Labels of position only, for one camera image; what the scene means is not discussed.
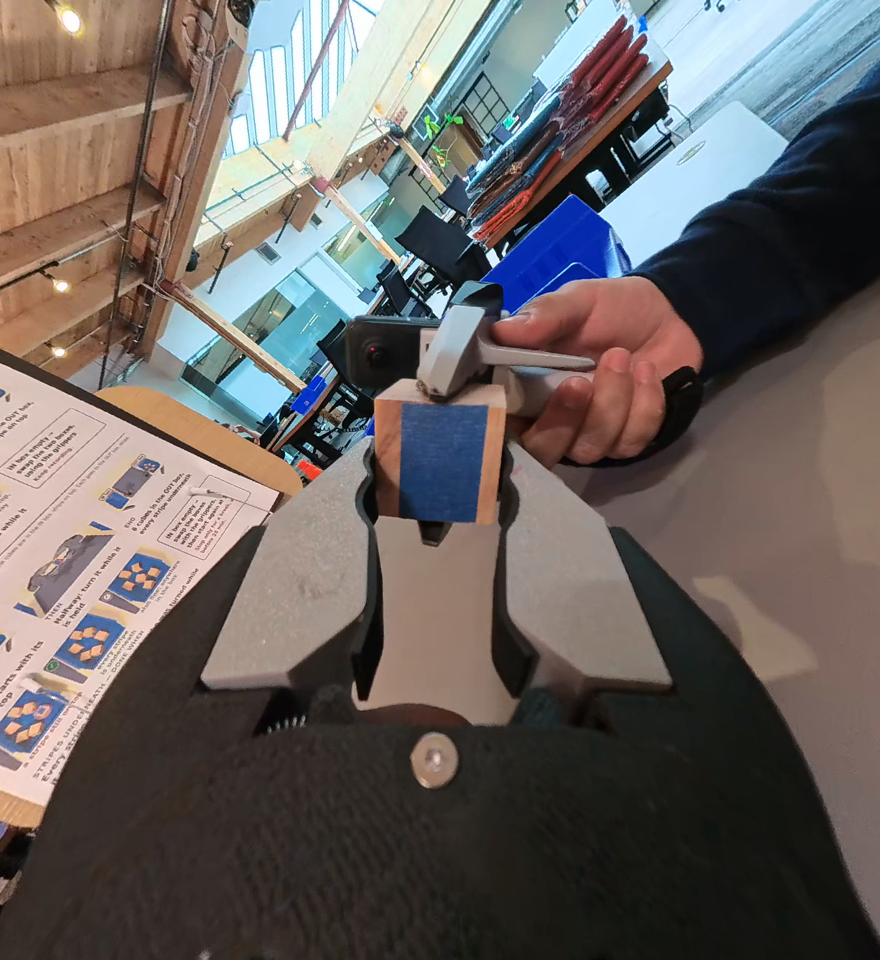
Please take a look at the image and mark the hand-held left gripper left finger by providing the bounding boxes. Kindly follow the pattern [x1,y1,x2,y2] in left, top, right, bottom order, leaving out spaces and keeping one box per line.
[200,441,384,702]

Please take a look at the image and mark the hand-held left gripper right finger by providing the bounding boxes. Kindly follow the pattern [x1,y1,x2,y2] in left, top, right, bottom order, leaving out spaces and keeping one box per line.
[492,442,673,699]

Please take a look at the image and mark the wooden cube with blue stripe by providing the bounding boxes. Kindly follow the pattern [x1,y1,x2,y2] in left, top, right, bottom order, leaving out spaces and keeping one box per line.
[374,378,508,526]

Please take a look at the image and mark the blue plastic bin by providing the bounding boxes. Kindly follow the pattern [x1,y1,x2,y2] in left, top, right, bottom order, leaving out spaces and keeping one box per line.
[483,195,633,315]

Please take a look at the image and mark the person's right forearm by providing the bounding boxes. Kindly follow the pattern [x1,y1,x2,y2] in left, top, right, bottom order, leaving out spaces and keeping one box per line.
[631,30,880,380]

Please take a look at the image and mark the person's right hand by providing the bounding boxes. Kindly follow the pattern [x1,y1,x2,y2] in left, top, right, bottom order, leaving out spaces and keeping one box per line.
[494,276,705,464]

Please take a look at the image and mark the small blue bin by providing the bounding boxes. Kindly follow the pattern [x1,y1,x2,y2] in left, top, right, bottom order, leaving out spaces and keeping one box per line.
[293,375,342,415]

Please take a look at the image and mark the instruction sheet on stand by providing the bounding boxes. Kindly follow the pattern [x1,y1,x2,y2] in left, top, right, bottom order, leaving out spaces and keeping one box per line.
[0,330,304,828]

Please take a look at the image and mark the green hanging decoration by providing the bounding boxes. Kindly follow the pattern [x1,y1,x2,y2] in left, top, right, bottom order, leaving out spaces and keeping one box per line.
[421,111,465,165]

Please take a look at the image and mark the printed instruction sheet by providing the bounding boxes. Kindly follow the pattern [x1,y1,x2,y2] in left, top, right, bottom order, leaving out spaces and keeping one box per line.
[0,348,282,785]

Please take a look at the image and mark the wooden table with black legs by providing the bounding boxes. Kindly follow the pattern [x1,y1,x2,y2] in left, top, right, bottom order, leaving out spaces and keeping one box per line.
[485,60,675,252]

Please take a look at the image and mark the stack of red folders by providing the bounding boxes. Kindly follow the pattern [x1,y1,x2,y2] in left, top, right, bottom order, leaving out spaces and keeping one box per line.
[556,16,651,140]

